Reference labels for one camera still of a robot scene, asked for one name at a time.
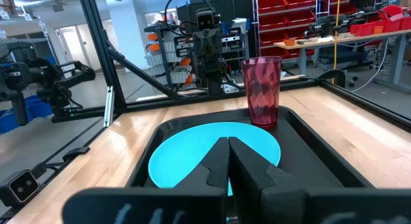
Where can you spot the black plastic tray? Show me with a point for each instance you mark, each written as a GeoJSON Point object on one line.
{"type": "Point", "coordinates": [305, 153]}

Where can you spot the red bins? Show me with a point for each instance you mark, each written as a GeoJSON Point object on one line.
{"type": "Point", "coordinates": [385, 23]}

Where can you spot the table-level camera box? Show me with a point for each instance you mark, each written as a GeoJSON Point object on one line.
{"type": "Point", "coordinates": [20, 188]}

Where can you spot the wooden top workbench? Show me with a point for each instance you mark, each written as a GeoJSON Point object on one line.
{"type": "Point", "coordinates": [321, 41]}

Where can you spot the black frame corner bracket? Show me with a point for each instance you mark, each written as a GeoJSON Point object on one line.
{"type": "Point", "coordinates": [334, 74]}

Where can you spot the blue storage bins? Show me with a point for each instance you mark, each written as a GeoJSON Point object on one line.
{"type": "Point", "coordinates": [35, 110]}

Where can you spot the black robot arm on workbench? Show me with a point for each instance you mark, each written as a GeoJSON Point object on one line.
{"type": "Point", "coordinates": [327, 25]}

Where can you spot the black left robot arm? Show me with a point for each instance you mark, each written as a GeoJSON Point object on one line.
{"type": "Point", "coordinates": [213, 76]}

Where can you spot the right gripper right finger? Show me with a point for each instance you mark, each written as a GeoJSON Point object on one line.
{"type": "Point", "coordinates": [257, 198]}

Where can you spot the small orange cup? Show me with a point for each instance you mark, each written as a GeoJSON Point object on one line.
{"type": "Point", "coordinates": [289, 42]}

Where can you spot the silver metal bracket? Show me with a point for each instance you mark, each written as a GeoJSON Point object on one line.
{"type": "Point", "coordinates": [109, 105]}

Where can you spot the black Trossen labelled robot arm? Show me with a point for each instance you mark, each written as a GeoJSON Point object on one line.
{"type": "Point", "coordinates": [48, 76]}

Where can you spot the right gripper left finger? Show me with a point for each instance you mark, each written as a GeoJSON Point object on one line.
{"type": "Point", "coordinates": [199, 201]}

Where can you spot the red bin shelving rack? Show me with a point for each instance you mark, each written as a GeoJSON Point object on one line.
{"type": "Point", "coordinates": [285, 15]}

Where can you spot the white drawer parts organizer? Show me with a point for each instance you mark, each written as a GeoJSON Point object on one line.
{"type": "Point", "coordinates": [160, 60]}

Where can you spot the teal plastic plate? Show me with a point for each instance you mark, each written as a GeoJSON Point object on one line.
{"type": "Point", "coordinates": [180, 153]}

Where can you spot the black flat clamp bracket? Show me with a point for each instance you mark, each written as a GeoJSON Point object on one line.
{"type": "Point", "coordinates": [77, 152]}

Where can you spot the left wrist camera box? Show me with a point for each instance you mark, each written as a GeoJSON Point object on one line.
{"type": "Point", "coordinates": [205, 20]}

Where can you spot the pink faceted plastic cup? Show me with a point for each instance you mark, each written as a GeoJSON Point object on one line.
{"type": "Point", "coordinates": [261, 92]}

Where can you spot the black aluminium table frame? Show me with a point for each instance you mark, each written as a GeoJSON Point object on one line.
{"type": "Point", "coordinates": [102, 57]}

